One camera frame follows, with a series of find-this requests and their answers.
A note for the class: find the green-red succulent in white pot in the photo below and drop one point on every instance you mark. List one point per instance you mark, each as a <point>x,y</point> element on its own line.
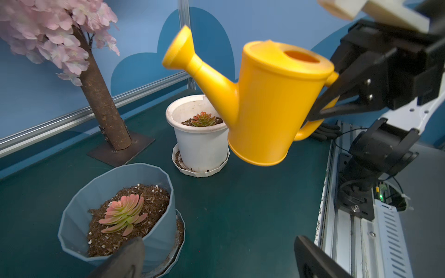
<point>203,119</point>

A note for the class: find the aluminium frame back bar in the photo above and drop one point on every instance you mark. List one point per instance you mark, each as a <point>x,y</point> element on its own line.
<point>33,135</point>

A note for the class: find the pink succulent in blue pot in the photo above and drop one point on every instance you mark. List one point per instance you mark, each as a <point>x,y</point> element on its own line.
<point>123,214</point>

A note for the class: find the artificial pink blossom tree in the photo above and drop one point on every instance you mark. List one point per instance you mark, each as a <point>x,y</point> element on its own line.
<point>63,32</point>

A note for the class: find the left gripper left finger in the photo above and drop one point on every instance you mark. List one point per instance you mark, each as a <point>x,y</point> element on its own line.
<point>127,262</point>

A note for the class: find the yellow plastic watering can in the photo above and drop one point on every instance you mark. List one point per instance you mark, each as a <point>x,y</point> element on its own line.
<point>266,110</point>

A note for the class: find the blue-grey faceted plant pot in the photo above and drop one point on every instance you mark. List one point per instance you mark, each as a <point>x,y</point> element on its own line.
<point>80,232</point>

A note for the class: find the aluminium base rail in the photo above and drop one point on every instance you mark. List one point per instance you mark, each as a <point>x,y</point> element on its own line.
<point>363,248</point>

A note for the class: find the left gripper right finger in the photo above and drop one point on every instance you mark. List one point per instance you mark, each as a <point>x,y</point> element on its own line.
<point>313,262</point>

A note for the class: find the blue-grey saucer under blue pot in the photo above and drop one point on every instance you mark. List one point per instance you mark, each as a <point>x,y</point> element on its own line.
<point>165,267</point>

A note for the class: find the white round plant pot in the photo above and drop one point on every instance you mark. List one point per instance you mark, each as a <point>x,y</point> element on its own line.
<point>193,138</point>

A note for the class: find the white saucer under white pot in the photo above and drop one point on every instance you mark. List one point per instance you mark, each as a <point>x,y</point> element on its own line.
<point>200,163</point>

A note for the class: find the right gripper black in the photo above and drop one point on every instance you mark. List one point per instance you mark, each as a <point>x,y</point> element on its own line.
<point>381,67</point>

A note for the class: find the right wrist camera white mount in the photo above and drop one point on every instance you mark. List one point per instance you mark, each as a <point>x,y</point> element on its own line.
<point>388,12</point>

